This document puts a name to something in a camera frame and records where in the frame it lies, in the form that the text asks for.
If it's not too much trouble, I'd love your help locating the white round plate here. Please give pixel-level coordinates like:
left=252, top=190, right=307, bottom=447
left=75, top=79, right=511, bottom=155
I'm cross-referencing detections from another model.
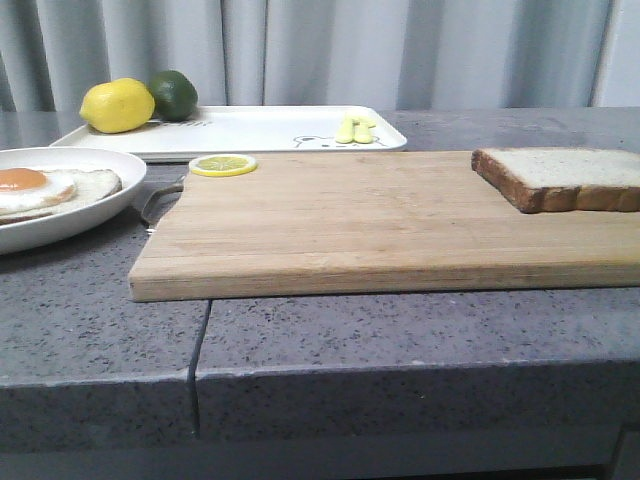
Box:
left=1, top=147, right=147, bottom=254

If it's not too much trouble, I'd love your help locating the yellow lemon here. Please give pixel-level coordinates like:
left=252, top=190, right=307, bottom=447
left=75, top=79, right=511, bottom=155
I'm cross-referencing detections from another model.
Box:
left=79, top=78, right=155, bottom=134

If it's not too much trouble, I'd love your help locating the yellow plastic knife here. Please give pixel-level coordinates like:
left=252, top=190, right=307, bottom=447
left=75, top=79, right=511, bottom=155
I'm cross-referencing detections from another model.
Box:
left=353, top=117, right=376, bottom=144

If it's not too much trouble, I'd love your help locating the lemon slice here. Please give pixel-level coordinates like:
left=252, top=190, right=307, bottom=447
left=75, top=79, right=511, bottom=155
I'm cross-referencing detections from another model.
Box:
left=189, top=153, right=258, bottom=177

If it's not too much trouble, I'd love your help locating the green lime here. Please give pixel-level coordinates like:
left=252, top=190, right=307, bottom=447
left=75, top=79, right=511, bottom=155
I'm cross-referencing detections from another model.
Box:
left=147, top=70, right=198, bottom=122

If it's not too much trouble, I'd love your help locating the yellow plastic fork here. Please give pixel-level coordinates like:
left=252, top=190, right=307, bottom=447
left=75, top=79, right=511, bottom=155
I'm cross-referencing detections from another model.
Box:
left=334, top=115, right=359, bottom=144

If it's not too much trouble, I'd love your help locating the fried egg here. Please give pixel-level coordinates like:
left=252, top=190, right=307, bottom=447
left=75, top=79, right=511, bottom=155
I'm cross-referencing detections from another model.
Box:
left=1, top=168, right=76, bottom=214

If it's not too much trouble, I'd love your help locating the wooden cutting board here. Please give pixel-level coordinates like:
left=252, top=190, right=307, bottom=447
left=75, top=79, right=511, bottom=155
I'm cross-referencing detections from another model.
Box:
left=129, top=151, right=639, bottom=301

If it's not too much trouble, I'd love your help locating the white rectangular tray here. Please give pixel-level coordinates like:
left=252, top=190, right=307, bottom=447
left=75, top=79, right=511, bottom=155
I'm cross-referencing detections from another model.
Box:
left=53, top=106, right=407, bottom=163

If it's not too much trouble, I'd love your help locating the white bread slice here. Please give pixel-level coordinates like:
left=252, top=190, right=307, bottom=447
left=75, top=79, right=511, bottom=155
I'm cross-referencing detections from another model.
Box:
left=471, top=147, right=639, bottom=214

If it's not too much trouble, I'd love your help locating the grey curtain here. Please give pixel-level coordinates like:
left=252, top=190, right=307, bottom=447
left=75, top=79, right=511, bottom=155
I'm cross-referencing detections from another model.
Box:
left=1, top=1, right=639, bottom=111

